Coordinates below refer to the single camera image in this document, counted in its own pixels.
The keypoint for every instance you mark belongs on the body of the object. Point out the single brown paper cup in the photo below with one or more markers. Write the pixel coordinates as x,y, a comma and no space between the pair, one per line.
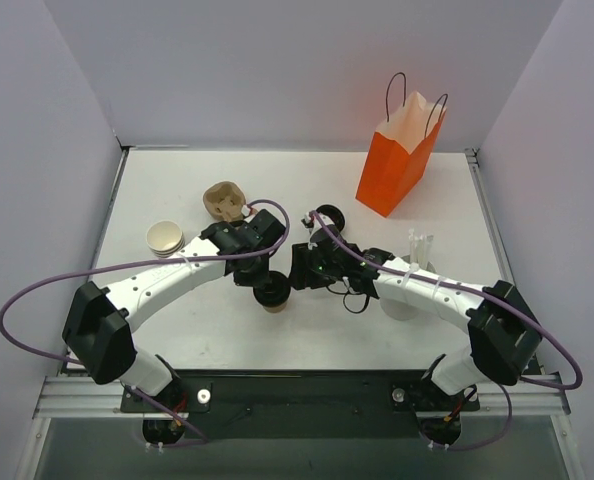
273,309

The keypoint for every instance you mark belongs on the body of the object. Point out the brown pulp cup carrier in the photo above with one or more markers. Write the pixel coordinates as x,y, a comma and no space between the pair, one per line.
224,200

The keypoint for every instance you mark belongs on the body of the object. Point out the orange paper bag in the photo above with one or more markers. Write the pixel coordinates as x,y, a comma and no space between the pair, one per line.
400,149

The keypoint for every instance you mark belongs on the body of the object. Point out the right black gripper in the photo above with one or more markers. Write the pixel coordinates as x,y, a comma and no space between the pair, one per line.
302,267

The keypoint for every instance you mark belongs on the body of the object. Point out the stack of black lids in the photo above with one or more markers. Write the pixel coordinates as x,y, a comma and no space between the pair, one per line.
332,217

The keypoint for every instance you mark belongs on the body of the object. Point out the white wrapped straws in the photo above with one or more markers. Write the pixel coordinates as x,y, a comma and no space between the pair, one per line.
420,246

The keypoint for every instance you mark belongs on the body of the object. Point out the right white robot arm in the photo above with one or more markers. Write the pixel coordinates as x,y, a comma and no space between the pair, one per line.
500,344

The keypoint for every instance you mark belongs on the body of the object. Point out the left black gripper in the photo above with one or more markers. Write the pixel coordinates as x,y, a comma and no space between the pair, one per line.
256,278

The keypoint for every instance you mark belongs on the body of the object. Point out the black cup lid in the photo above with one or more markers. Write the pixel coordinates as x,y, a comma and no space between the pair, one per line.
276,290

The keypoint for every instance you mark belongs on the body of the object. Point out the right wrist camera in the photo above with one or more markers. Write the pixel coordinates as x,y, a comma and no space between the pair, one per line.
310,223

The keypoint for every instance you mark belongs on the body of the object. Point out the stack of paper cups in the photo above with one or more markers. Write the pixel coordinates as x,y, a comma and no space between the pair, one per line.
164,238

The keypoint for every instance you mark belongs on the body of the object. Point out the white straw holder cup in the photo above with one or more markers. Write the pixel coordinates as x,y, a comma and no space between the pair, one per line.
402,311

